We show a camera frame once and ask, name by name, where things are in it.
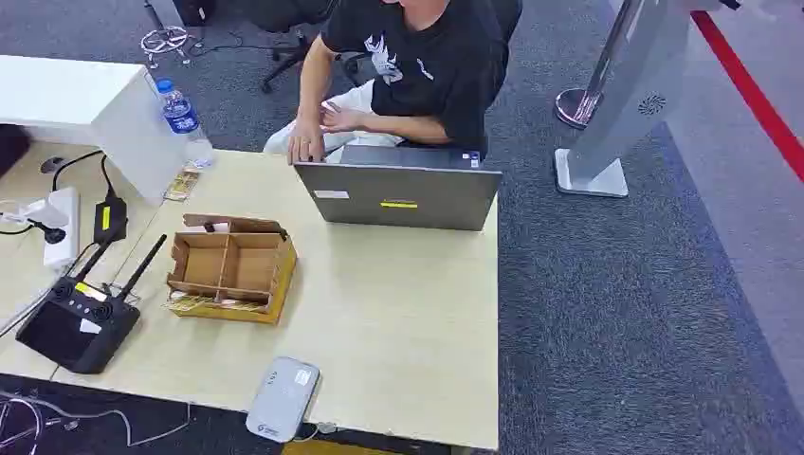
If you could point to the grey laptop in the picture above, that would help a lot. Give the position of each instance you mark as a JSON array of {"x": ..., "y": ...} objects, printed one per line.
[{"x": 402, "y": 194}]

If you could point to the person's left hand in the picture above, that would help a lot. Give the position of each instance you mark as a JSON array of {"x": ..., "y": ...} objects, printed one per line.
[{"x": 342, "y": 118}]

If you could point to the person's hand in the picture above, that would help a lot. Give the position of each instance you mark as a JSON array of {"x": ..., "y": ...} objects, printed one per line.
[
  {"x": 342, "y": 118},
  {"x": 306, "y": 143}
]

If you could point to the person's right hand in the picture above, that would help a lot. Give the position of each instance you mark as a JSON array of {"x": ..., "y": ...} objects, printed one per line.
[{"x": 306, "y": 143}]

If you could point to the person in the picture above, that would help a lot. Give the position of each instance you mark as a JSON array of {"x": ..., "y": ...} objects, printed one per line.
[{"x": 433, "y": 75}]

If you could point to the wooden card box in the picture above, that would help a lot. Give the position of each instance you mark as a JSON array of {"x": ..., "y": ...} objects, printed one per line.
[{"x": 232, "y": 267}]

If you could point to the black office chair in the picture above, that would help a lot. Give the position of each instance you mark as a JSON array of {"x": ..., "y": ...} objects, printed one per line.
[{"x": 295, "y": 53}]

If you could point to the grey portable device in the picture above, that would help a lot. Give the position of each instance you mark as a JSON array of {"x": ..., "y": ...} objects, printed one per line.
[{"x": 283, "y": 399}]

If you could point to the loose card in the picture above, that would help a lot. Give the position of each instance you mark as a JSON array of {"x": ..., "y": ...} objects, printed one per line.
[{"x": 182, "y": 185}]

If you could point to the yellow object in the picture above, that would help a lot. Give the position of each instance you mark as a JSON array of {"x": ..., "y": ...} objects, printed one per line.
[{"x": 333, "y": 449}]

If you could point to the clear water bottle blue label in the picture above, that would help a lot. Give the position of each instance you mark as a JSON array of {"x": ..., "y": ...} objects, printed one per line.
[{"x": 182, "y": 119}]

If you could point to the grey display stand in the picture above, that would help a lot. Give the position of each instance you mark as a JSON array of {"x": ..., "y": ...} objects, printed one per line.
[{"x": 628, "y": 81}]

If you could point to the black power adapter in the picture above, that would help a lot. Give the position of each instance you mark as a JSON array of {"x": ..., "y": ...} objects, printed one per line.
[{"x": 110, "y": 218}]

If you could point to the white desk partition box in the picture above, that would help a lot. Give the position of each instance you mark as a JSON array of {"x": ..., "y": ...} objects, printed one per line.
[{"x": 119, "y": 119}]

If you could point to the black router with antennas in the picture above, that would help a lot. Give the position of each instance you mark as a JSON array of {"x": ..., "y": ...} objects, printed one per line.
[{"x": 78, "y": 323}]

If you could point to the white power strip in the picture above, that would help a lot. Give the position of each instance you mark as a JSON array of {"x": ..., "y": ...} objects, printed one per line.
[{"x": 63, "y": 248}]

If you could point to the black plug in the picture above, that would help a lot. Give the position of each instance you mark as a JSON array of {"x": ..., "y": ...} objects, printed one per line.
[{"x": 54, "y": 235}]

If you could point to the white plug adapter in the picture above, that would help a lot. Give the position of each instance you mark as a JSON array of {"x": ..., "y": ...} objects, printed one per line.
[{"x": 38, "y": 212}]

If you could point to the red floor tape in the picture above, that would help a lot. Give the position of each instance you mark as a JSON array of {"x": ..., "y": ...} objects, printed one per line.
[{"x": 754, "y": 94}]

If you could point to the dark chair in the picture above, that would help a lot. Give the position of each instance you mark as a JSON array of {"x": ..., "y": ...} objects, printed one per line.
[{"x": 11, "y": 149}]

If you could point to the chrome stanchion post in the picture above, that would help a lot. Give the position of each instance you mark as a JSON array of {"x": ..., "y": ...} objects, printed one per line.
[{"x": 581, "y": 103}]

